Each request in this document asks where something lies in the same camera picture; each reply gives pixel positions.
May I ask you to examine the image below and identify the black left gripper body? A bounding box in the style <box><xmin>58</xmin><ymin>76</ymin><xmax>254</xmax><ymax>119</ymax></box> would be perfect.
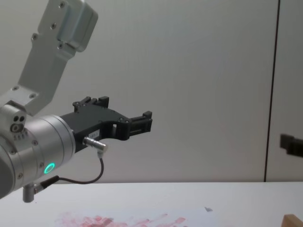
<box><xmin>60</xmin><ymin>108</ymin><xmax>124</xmax><ymax>154</ymax></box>

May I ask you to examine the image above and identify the pale wooden block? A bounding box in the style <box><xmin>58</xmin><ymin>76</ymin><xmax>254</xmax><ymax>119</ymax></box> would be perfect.
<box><xmin>282</xmin><ymin>214</ymin><xmax>303</xmax><ymax>227</ymax></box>

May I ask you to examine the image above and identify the white table cloth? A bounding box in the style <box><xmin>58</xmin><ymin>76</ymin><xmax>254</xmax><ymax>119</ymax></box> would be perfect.
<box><xmin>0</xmin><ymin>181</ymin><xmax>303</xmax><ymax>227</ymax></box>

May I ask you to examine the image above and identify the thin dark gripper cable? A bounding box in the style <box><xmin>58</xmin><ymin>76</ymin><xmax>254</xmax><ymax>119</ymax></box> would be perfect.
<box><xmin>22</xmin><ymin>136</ymin><xmax>110</xmax><ymax>203</ymax></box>

